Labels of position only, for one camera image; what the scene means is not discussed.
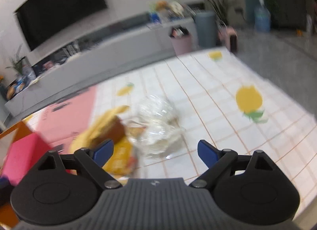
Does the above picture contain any yellow cloth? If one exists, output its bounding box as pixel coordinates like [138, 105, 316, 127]
[69, 105, 130, 154]

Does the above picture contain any yellow snack packet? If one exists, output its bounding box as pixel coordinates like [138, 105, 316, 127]
[103, 137, 137, 177]

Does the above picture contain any brown bear shaped sponge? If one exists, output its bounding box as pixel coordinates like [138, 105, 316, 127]
[89, 116, 125, 148]

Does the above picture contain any clear plastic item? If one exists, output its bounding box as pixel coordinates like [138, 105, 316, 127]
[124, 95, 184, 158]

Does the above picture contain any pink printed mat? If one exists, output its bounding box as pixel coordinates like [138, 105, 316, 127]
[35, 86, 97, 154]

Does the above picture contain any checked lemon tablecloth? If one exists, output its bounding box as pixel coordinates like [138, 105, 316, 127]
[87, 49, 316, 213]

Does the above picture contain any red Wonderlab box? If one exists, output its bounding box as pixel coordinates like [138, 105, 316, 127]
[2, 133, 51, 187]

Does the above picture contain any orange cardboard storage box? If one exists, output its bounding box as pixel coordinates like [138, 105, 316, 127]
[1, 121, 32, 229]

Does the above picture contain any green potted plant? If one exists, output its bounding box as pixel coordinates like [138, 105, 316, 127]
[6, 44, 36, 87]

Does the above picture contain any pink small heater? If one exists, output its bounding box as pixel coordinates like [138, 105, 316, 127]
[219, 26, 238, 53]

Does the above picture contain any pink waste bin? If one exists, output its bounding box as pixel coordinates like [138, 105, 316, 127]
[169, 25, 192, 56]

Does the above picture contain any grey cylindrical bin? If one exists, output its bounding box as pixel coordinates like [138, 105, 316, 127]
[194, 10, 218, 48]

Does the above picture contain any tall leafy floor plant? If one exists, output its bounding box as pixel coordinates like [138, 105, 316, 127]
[206, 0, 239, 25]

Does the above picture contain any blue water bottle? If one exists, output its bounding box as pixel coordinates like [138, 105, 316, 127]
[254, 0, 271, 32]

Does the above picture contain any small teddy bear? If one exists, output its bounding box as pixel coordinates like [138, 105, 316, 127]
[154, 0, 169, 12]

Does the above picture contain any black wall television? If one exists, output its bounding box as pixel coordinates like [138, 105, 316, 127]
[15, 0, 107, 51]

